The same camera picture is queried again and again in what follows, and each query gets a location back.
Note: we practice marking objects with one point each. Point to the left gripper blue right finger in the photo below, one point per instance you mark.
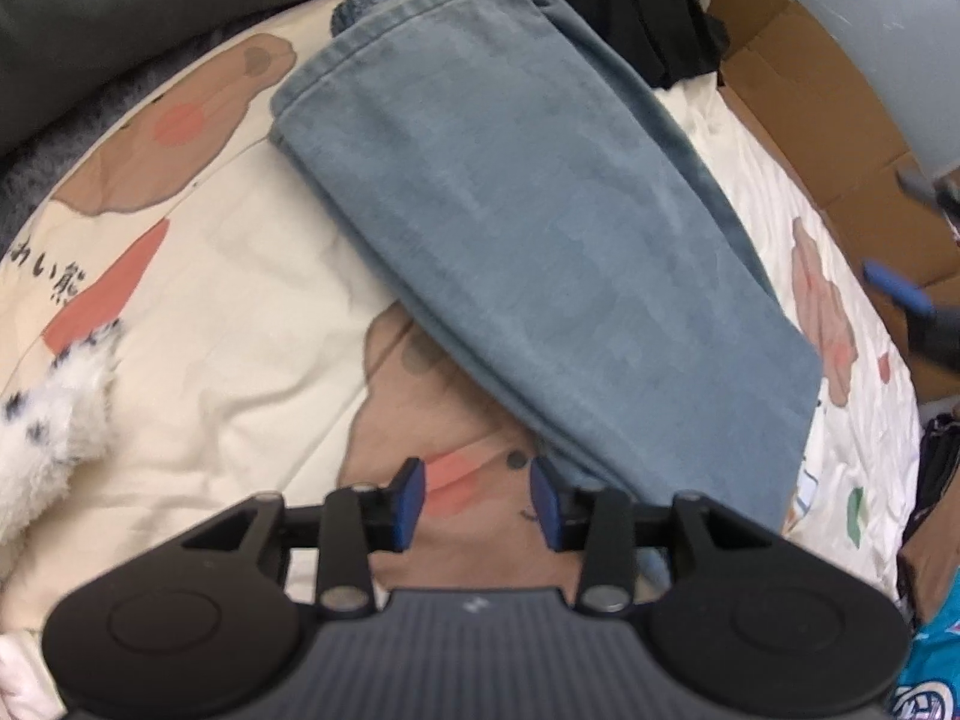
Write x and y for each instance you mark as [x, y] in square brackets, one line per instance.
[597, 524]

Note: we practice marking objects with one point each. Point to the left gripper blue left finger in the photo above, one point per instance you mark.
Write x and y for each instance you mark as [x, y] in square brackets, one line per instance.
[360, 520]

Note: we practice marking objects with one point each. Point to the light blue denim pants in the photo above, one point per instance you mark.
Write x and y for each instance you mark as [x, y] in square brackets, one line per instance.
[568, 278]

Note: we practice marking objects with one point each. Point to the cream cartoon bear bedsheet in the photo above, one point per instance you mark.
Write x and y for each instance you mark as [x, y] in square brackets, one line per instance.
[258, 352]

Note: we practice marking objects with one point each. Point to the folded brown garment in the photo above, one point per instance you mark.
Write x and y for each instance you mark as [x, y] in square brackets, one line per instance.
[931, 559]

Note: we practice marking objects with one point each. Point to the brown cardboard sheet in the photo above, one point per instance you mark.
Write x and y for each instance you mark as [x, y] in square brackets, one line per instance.
[821, 113]

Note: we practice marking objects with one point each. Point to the white fluffy spotted blanket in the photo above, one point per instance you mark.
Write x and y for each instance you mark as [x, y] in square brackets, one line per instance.
[50, 429]

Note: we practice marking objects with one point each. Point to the teal patterned blanket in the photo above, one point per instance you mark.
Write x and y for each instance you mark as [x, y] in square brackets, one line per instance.
[928, 685]

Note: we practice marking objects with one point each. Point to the black garment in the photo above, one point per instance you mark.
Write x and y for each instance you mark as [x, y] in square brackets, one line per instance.
[637, 7]

